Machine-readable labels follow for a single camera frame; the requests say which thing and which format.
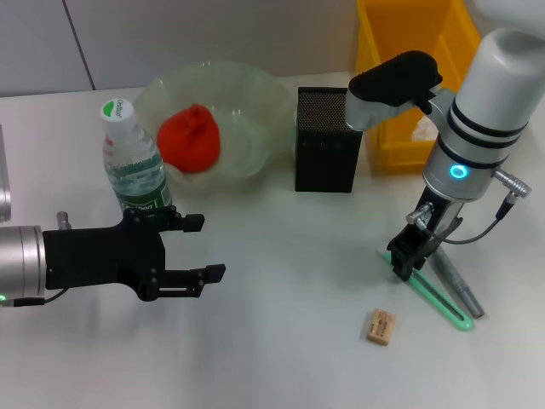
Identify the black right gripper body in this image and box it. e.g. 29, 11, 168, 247
393, 187, 465, 257

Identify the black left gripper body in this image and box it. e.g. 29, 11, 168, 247
42, 207, 168, 302

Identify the green utility knife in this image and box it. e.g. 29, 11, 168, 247
376, 250, 474, 334

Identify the grey pen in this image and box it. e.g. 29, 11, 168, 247
428, 246, 486, 320

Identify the beige eraser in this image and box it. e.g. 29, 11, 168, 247
365, 308, 396, 345

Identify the clear green-label water bottle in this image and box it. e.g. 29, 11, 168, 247
100, 97, 174, 215

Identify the white paper ball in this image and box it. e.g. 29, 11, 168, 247
410, 113, 439, 142

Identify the green glass fruit bowl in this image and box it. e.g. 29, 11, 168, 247
135, 60, 299, 191

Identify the black mesh pen holder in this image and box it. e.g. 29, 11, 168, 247
294, 86, 365, 193

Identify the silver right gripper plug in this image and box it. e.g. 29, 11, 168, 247
405, 202, 436, 226

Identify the yellow plastic bin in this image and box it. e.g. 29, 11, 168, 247
356, 0, 482, 175

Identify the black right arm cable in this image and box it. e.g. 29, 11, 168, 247
425, 168, 533, 245

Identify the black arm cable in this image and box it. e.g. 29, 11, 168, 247
425, 168, 533, 245
10, 289, 69, 307

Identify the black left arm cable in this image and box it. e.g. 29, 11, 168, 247
10, 289, 69, 307

